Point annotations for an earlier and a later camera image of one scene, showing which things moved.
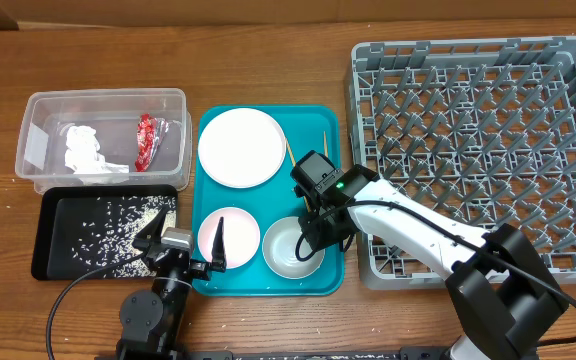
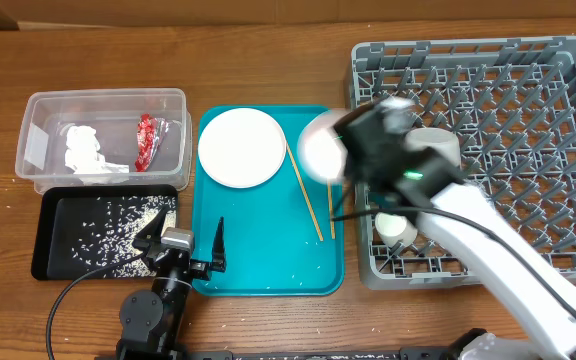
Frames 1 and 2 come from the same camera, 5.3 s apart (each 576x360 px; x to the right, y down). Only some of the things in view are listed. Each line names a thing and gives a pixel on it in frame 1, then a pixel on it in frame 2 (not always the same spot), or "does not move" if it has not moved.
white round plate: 241,148 does not move
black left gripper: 203,269 does not move
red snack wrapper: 149,134 does not move
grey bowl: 279,249 -> 445,142
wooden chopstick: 292,157 does not move
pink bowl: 240,231 -> 322,153
